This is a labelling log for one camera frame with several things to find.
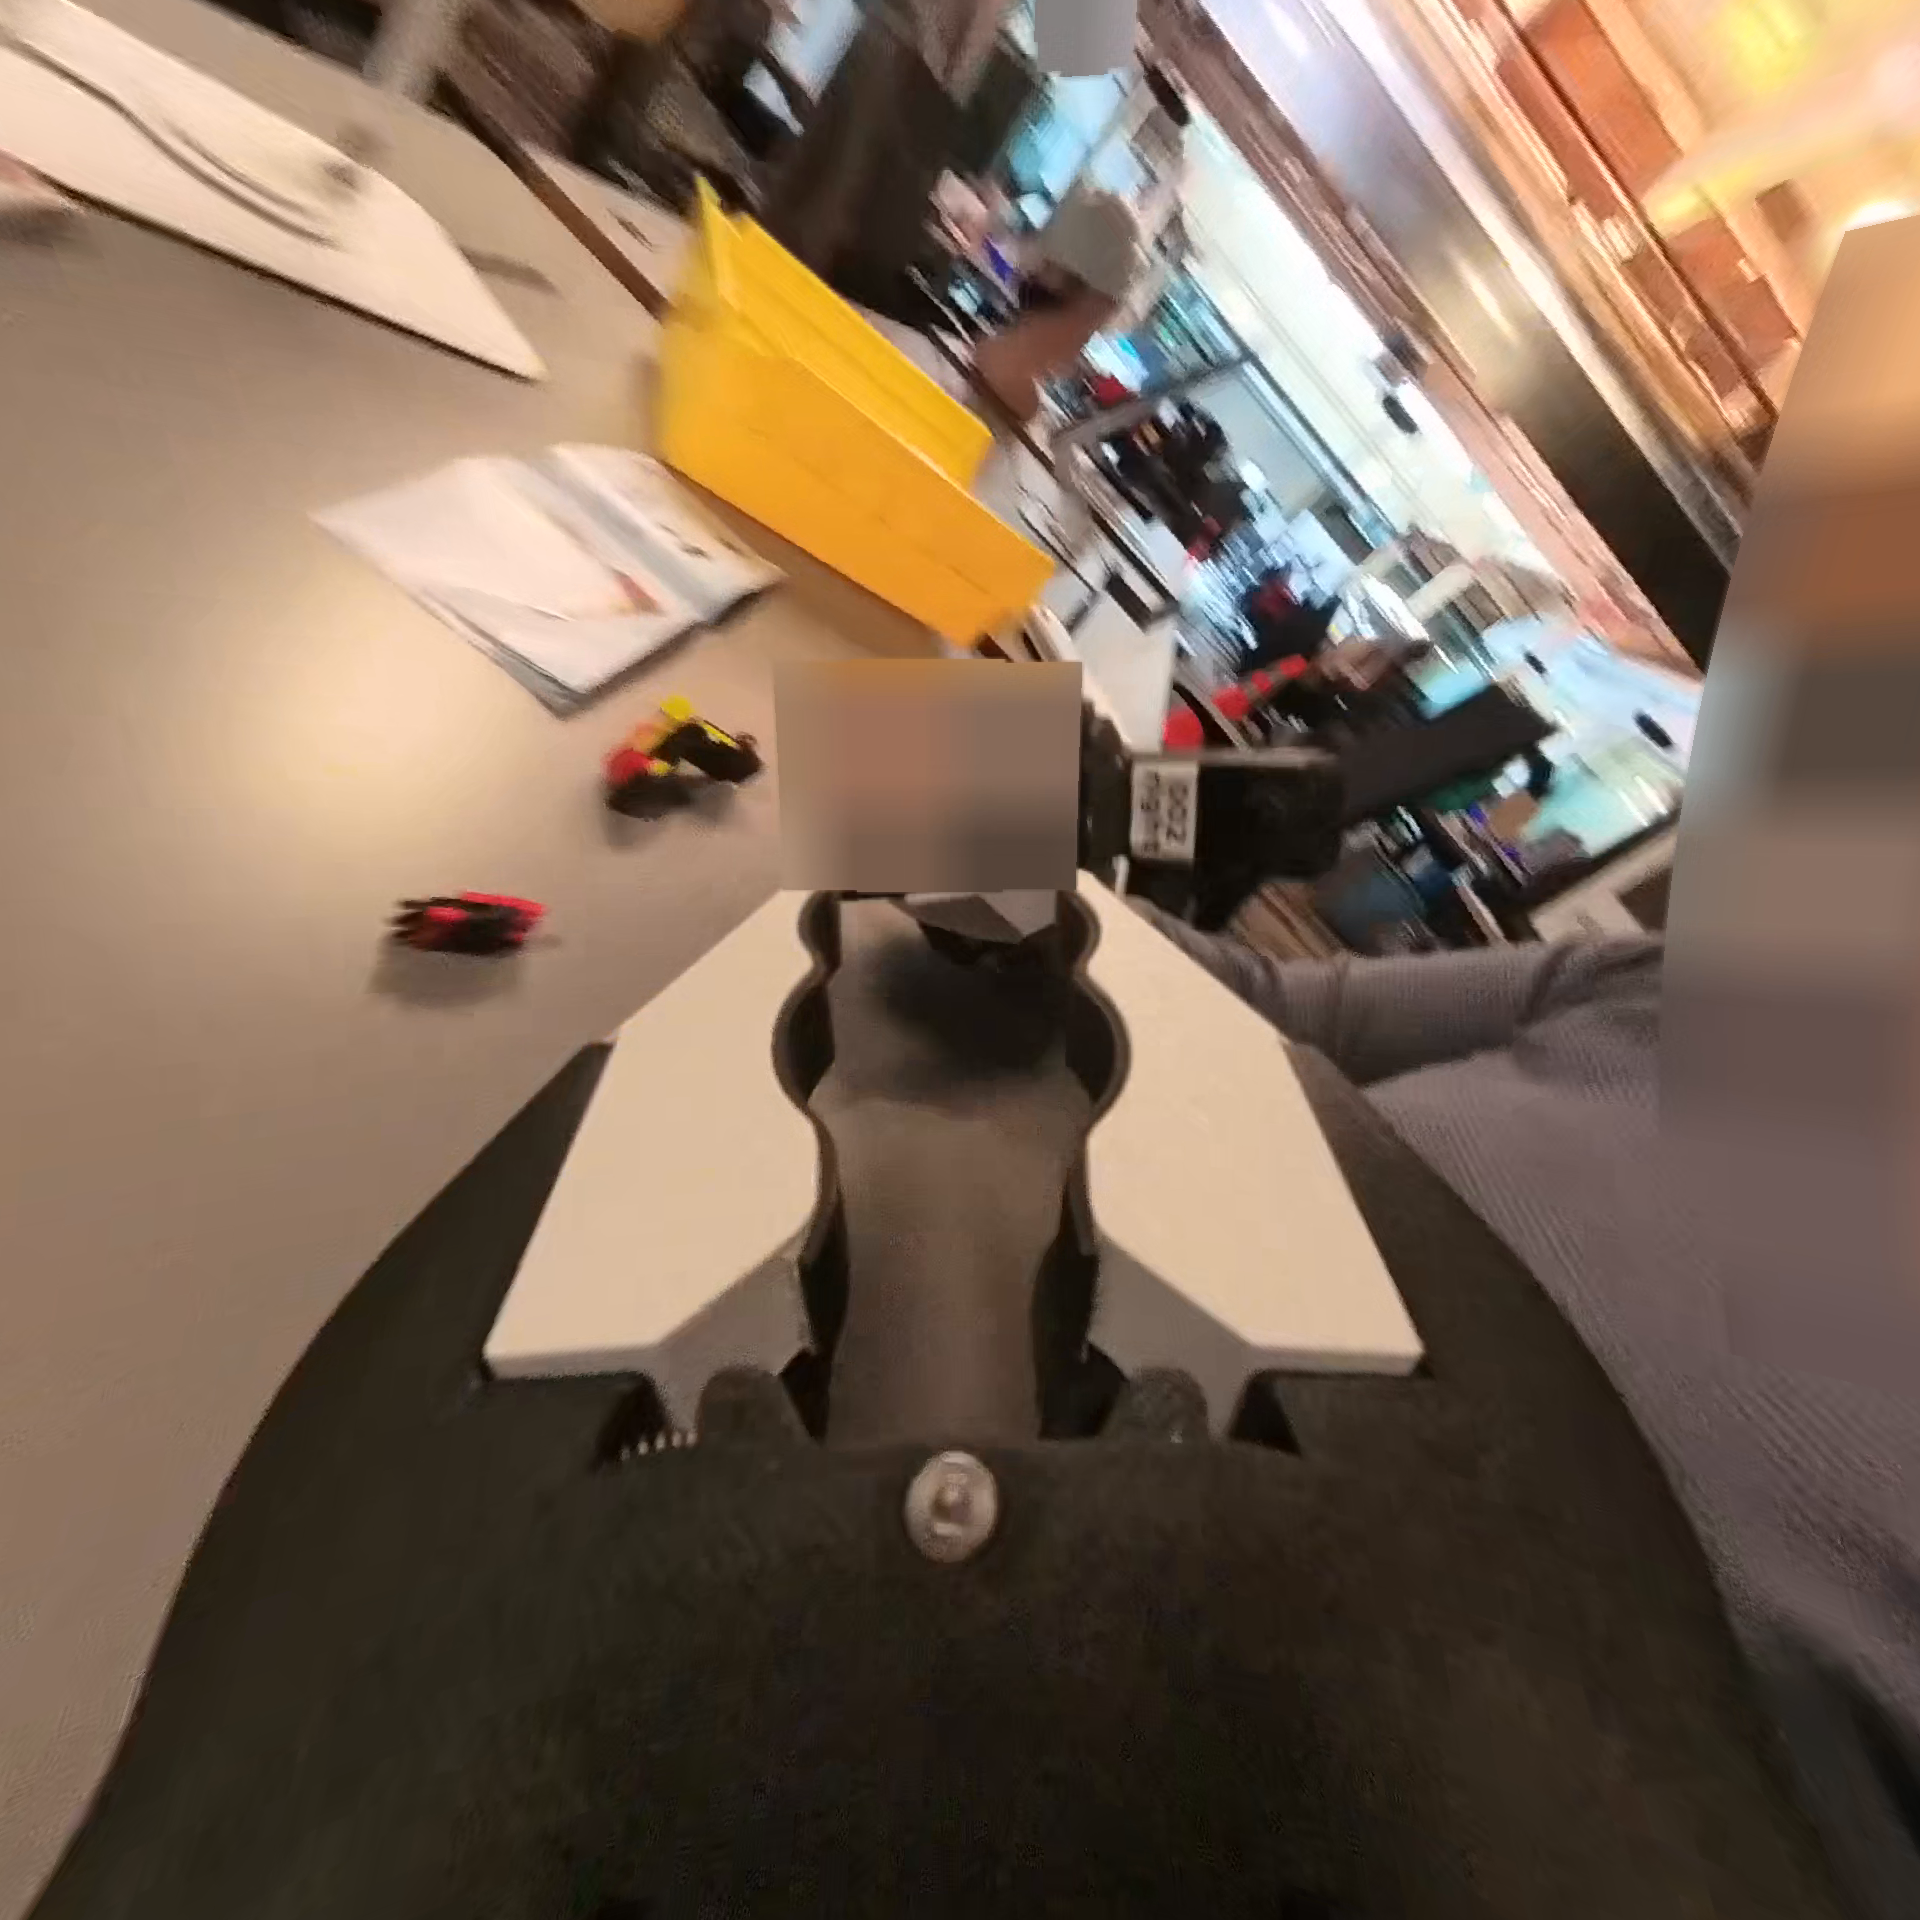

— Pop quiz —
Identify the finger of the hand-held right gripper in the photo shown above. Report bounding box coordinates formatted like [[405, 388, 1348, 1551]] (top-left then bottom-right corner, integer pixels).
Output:
[[902, 891, 1053, 962]]

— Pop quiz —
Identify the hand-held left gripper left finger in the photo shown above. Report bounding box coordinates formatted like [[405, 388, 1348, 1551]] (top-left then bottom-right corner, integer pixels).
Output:
[[485, 888, 846, 1444]]

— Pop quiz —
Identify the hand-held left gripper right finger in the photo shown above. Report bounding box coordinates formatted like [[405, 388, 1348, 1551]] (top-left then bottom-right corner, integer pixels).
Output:
[[1053, 877, 1424, 1444]]

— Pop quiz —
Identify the red yellow black brick assembly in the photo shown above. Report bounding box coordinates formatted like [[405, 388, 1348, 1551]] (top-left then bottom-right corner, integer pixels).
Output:
[[600, 691, 767, 818]]

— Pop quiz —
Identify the red toy brick piece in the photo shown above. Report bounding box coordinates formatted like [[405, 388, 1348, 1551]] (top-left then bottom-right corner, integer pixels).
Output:
[[390, 888, 551, 960]]

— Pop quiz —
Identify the person's grey sweater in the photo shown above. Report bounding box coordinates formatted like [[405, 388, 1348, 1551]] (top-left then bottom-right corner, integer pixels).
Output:
[[1359, 960, 1920, 1920]]

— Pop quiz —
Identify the yellow plastic bin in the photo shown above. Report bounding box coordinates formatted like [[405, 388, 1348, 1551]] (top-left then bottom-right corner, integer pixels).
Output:
[[655, 175, 1058, 657]]

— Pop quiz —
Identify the open instruction booklet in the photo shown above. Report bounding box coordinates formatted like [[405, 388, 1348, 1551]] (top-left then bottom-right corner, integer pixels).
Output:
[[308, 440, 790, 719]]

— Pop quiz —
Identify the wooden book stand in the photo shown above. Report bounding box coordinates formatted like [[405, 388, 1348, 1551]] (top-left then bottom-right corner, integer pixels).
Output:
[[0, 0, 549, 382]]

